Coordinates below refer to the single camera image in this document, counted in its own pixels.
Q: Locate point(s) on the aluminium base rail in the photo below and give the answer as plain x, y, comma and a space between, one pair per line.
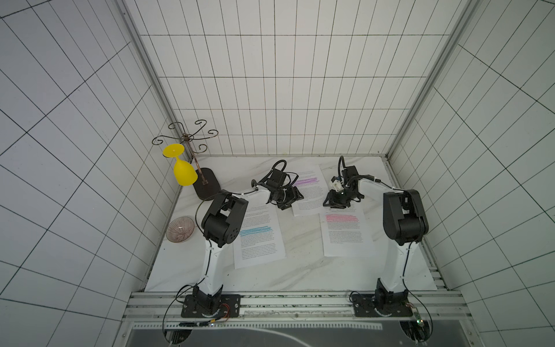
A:
163, 308

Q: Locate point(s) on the purple highlighted paper document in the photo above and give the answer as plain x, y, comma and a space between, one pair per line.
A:
314, 188

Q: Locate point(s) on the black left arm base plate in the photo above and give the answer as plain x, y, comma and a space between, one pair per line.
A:
223, 306

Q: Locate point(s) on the pink highlighted paper document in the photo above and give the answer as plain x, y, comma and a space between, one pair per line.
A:
345, 232

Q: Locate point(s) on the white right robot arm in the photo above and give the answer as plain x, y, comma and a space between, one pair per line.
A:
404, 223

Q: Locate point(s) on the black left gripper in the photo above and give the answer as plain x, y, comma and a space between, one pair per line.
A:
295, 194

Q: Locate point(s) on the blue highlighted paper document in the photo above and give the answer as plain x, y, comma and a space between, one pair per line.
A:
260, 240

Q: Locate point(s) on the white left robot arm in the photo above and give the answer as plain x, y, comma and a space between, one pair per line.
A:
222, 224

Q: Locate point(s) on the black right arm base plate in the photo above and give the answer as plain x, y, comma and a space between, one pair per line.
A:
381, 306

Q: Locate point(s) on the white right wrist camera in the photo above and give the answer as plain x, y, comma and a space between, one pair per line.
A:
337, 183

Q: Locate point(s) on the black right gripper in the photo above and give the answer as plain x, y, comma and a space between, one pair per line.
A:
341, 197

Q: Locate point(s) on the yellow plastic wine glass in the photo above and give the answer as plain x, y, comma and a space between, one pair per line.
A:
183, 171

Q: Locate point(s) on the pink glass bowl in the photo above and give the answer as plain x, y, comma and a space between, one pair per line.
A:
180, 229

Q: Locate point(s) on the copper wire glass holder stand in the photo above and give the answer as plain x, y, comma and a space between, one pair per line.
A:
207, 184

